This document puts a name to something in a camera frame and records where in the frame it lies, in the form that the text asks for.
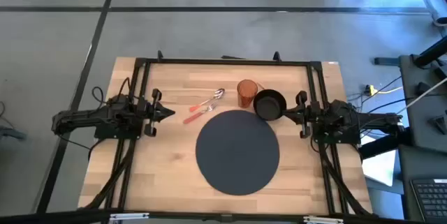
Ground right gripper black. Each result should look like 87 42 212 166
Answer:
283 90 317 140

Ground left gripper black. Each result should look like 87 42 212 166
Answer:
138 89 175 137

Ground black bowl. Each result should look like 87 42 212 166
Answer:
253 89 287 121

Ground red-handled metal fork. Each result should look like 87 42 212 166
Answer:
183 102 219 125

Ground orange-handled metal spoon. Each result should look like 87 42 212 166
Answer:
189 88 226 113

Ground orange translucent plastic cup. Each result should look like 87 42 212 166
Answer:
237 79 258 109

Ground dark round woven placemat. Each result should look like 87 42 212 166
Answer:
195 110 280 196

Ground grey desk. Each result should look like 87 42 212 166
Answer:
399 54 447 154

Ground black keyboard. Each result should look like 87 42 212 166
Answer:
410 178 447 223

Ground black aluminium table frame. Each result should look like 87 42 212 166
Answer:
78 51 378 224

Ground silver frame bracket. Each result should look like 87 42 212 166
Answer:
303 216 345 224
108 212 149 223

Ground white cable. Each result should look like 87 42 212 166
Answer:
396 77 447 115

